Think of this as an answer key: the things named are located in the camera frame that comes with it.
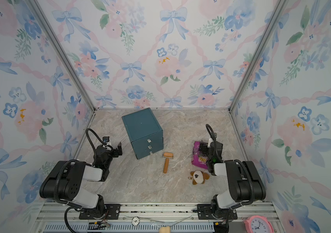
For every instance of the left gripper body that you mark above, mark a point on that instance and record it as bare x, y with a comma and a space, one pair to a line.
110, 158

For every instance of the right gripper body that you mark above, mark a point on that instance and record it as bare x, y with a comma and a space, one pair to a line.
209, 158

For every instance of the teal drawer cabinet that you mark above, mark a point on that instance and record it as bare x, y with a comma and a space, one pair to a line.
144, 132

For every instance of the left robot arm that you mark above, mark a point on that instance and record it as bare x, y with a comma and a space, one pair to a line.
64, 184

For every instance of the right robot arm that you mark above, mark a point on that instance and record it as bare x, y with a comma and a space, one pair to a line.
244, 185

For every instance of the purple snack bag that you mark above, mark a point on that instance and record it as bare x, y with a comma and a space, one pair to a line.
200, 154

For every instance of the brown plush dog toy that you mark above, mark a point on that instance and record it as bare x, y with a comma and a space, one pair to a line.
198, 177

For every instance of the pink alarm clock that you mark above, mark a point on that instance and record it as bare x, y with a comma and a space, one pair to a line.
258, 224

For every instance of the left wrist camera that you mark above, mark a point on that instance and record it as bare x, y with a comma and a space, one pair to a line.
106, 140

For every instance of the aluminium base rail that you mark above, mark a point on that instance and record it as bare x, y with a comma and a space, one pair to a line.
151, 217

